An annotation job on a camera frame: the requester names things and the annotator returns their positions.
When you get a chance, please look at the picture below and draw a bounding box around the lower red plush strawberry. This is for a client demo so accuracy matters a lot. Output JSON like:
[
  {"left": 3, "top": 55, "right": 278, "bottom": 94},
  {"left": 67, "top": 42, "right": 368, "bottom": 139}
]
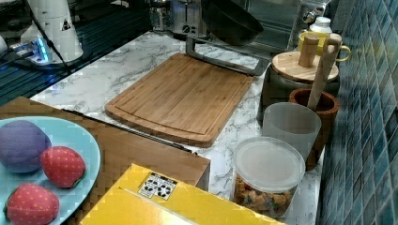
[{"left": 3, "top": 183, "right": 60, "bottom": 225}]

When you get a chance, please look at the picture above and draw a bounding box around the upper red plush strawberry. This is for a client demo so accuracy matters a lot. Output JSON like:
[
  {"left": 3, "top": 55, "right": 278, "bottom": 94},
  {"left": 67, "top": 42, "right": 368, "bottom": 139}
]
[{"left": 40, "top": 146, "right": 86, "bottom": 188}]

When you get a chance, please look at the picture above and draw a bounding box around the canister with wooden lid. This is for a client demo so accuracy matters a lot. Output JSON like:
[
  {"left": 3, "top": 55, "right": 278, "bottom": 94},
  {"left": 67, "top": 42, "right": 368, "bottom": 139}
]
[{"left": 257, "top": 37, "right": 339, "bottom": 122}]

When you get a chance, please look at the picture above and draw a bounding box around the brown wooden mortar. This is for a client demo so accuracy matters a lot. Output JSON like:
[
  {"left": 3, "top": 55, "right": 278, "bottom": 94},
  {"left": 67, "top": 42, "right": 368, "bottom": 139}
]
[{"left": 289, "top": 88, "right": 340, "bottom": 171}]

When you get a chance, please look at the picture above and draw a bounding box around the yellow cardboard box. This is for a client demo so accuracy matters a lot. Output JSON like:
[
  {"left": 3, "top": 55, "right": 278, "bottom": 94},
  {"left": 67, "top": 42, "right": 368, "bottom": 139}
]
[{"left": 79, "top": 165, "right": 284, "bottom": 225}]

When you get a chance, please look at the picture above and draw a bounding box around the light blue plate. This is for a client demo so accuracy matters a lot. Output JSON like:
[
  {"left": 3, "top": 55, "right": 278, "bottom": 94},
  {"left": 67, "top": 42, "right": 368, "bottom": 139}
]
[{"left": 0, "top": 116, "right": 101, "bottom": 225}]

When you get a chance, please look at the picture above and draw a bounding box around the yellow mug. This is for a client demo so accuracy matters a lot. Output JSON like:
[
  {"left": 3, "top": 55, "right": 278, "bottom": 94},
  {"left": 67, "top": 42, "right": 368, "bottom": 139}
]
[{"left": 298, "top": 31, "right": 351, "bottom": 62}]

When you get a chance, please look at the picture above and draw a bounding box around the wooden pestle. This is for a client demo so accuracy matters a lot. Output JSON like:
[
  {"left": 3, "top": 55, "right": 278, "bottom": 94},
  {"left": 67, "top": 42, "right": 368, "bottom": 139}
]
[{"left": 307, "top": 34, "right": 342, "bottom": 111}]

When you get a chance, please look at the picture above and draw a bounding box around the white bottle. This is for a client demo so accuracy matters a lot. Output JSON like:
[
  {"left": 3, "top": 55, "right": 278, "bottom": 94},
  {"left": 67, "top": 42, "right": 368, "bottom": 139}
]
[{"left": 310, "top": 17, "right": 332, "bottom": 34}]

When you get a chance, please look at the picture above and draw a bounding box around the silver toaster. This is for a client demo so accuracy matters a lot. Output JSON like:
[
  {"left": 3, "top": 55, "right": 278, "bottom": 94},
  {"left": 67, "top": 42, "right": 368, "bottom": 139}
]
[{"left": 171, "top": 0, "right": 208, "bottom": 38}]

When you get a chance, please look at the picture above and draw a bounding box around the red plush strawberry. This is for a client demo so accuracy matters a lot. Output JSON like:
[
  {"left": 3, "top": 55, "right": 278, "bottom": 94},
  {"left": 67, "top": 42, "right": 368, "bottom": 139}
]
[
  {"left": 40, "top": 146, "right": 86, "bottom": 188},
  {"left": 3, "top": 183, "right": 60, "bottom": 225}
]

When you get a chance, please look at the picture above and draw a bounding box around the purple plush fruit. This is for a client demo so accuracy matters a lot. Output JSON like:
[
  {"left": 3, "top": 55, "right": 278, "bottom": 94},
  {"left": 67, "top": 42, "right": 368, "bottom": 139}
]
[{"left": 0, "top": 120, "right": 52, "bottom": 173}]

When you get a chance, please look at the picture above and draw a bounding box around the clear lidded snack container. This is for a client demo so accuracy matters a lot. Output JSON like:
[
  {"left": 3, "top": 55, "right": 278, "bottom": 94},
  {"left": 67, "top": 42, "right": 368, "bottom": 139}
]
[{"left": 230, "top": 137, "right": 305, "bottom": 218}]

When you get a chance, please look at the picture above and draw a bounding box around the bamboo cutting board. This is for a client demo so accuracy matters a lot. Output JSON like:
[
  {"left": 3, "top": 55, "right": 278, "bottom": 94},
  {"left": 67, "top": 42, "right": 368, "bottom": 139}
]
[{"left": 105, "top": 53, "right": 253, "bottom": 147}]

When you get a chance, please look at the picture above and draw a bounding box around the stainless toaster oven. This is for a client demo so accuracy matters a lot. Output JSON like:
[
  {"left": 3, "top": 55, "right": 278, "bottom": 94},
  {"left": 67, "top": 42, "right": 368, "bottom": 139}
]
[{"left": 233, "top": 0, "right": 328, "bottom": 53}]

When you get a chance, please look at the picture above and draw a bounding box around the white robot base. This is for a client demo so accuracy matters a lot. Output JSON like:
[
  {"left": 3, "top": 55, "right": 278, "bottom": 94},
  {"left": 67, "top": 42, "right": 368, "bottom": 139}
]
[{"left": 21, "top": 0, "right": 84, "bottom": 66}]

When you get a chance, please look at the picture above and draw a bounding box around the frosted plastic cup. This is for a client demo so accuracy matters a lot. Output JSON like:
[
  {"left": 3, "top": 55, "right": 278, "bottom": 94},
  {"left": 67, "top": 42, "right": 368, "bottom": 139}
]
[{"left": 262, "top": 102, "right": 321, "bottom": 160}]

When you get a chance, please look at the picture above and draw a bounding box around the black cable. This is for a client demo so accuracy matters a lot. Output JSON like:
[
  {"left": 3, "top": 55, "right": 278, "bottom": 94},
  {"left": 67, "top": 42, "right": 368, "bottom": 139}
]
[{"left": 22, "top": 0, "right": 73, "bottom": 75}]

